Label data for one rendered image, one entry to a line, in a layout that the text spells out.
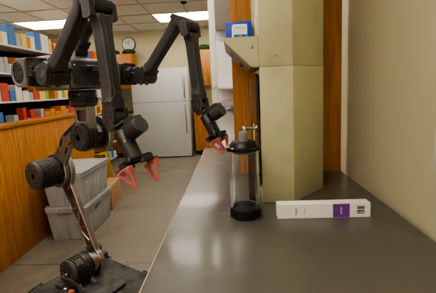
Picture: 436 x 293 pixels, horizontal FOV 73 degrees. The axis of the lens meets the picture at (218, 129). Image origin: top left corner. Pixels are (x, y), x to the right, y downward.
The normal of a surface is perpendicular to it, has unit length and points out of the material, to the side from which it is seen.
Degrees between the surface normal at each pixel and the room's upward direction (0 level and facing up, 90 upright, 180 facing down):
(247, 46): 90
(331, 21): 90
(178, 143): 90
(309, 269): 0
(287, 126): 90
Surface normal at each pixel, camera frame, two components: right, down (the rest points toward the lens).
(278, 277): -0.04, -0.99
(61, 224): -0.03, 0.23
